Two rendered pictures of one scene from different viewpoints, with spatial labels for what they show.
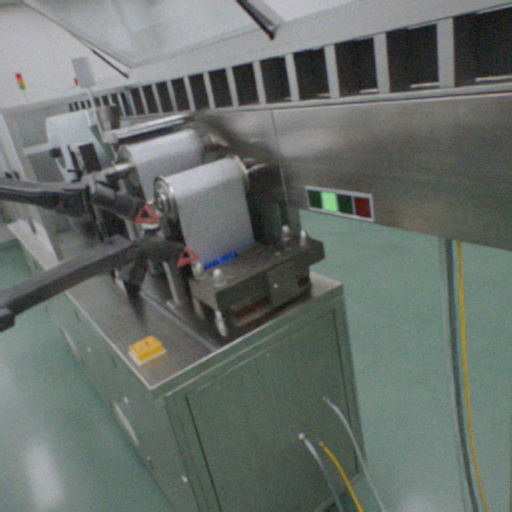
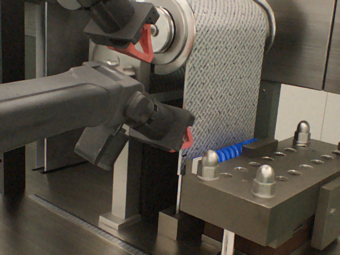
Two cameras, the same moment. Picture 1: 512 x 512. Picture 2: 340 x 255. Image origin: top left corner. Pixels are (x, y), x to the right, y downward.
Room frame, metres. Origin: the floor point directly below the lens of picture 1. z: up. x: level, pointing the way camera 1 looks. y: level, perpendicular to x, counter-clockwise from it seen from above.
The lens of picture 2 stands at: (0.57, 0.48, 1.31)
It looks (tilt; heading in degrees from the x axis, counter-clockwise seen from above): 15 degrees down; 340
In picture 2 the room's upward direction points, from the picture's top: 4 degrees clockwise
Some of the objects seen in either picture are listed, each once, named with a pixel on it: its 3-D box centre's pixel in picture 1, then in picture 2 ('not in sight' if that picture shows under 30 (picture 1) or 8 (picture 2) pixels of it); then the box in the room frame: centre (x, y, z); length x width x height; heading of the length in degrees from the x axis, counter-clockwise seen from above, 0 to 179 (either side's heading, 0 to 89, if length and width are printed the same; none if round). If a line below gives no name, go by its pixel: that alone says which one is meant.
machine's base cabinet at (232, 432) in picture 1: (141, 322); not in sight; (2.20, 0.65, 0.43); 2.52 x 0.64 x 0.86; 31
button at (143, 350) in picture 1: (146, 348); not in sight; (1.11, 0.34, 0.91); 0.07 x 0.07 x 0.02; 31
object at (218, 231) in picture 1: (220, 235); (222, 113); (1.37, 0.09, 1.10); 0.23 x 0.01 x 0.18; 121
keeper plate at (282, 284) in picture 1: (282, 284); (333, 211); (1.22, -0.07, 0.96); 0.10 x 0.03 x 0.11; 121
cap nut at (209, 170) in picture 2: (199, 269); (209, 163); (1.25, 0.16, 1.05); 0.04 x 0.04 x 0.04
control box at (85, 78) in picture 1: (81, 73); not in sight; (1.86, 0.48, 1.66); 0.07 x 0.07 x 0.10; 5
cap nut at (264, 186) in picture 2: (218, 276); (264, 179); (1.17, 0.11, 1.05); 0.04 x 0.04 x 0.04
